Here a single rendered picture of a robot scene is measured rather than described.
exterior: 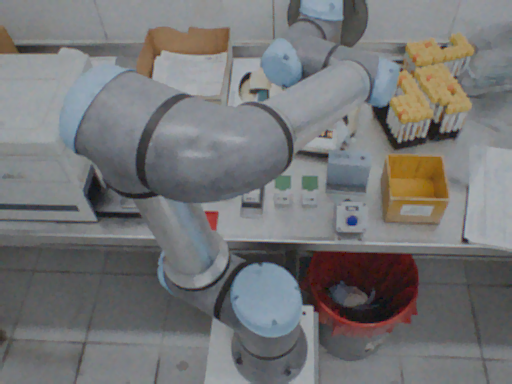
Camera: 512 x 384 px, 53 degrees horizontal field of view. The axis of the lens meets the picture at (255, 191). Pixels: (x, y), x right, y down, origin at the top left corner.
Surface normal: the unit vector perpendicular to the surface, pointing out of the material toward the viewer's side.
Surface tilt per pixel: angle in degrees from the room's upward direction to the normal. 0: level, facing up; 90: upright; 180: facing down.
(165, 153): 48
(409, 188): 0
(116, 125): 40
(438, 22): 90
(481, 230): 0
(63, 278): 0
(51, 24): 90
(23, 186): 90
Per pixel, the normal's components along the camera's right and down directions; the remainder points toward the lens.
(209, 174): 0.24, 0.45
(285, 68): -0.55, 0.65
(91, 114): -0.39, -0.06
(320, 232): -0.04, -0.59
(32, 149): -0.06, 0.80
